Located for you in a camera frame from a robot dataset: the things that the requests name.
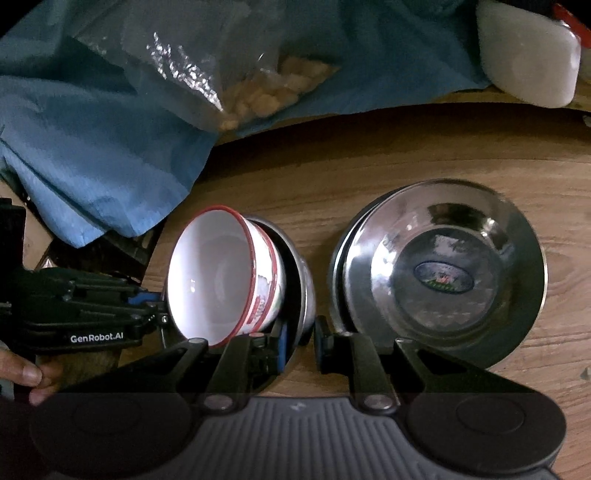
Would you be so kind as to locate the white bowl red rim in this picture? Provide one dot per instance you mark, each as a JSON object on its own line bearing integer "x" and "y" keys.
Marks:
{"x": 209, "y": 279}
{"x": 268, "y": 281}

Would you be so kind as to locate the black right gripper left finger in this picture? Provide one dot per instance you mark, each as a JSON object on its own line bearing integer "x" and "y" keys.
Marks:
{"x": 247, "y": 364}

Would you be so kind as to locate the steel plate with sticker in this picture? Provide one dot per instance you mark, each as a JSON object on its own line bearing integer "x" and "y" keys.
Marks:
{"x": 451, "y": 264}

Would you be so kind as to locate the matte steel bowl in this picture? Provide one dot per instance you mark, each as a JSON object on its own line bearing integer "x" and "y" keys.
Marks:
{"x": 299, "y": 305}

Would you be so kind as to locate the large shiny steel plate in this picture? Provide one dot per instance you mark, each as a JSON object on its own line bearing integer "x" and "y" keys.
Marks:
{"x": 339, "y": 311}

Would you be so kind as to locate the person's left hand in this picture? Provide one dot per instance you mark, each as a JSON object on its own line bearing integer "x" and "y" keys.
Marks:
{"x": 43, "y": 380}

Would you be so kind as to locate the clear bag of snacks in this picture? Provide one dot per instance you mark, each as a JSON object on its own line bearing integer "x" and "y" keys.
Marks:
{"x": 217, "y": 65}

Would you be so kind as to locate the white plastic container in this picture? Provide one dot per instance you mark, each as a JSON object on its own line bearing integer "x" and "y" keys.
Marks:
{"x": 527, "y": 55}

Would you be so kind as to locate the blue cloth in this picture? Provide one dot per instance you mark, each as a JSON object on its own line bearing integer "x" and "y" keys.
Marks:
{"x": 95, "y": 155}

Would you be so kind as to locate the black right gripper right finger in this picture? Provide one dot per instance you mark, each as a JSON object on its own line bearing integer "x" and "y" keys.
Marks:
{"x": 354, "y": 356}

